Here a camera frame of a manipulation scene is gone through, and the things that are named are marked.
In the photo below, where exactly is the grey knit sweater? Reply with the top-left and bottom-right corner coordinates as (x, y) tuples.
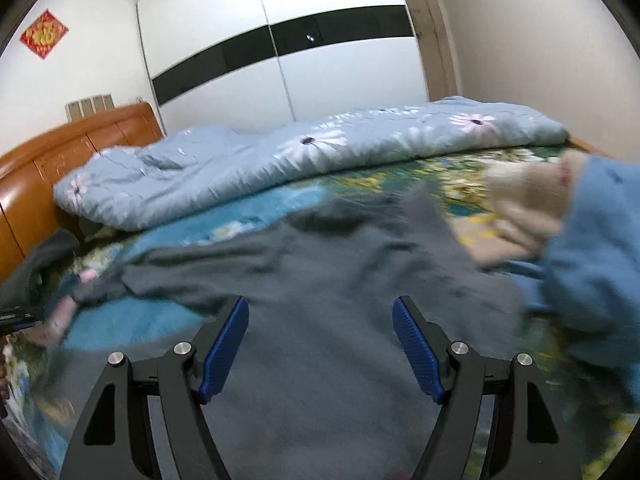
(75, 184), (523, 479)

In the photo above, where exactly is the pink folded garment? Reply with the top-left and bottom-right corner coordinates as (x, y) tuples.
(32, 269), (98, 347)

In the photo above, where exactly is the dark grey garment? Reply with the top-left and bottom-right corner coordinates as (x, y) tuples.
(1, 230), (80, 310)

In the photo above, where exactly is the teal floral bed blanket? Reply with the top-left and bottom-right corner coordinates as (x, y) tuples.
(2, 146), (639, 479)

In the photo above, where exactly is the orange wooden headboard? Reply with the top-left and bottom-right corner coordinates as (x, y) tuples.
(0, 102), (162, 278)

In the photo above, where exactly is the light blue floral duvet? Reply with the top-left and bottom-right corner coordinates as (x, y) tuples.
(53, 96), (568, 232)

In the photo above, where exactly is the blue folded garment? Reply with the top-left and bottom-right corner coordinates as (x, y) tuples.
(506, 156), (639, 368)

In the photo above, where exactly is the white black sliding wardrobe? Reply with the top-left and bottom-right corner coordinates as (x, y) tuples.
(137, 0), (428, 133)

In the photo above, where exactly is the wooden door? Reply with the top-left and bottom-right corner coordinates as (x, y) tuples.
(406, 0), (458, 101)

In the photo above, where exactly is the red wall decoration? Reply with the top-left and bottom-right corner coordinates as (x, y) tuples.
(20, 10), (68, 60)

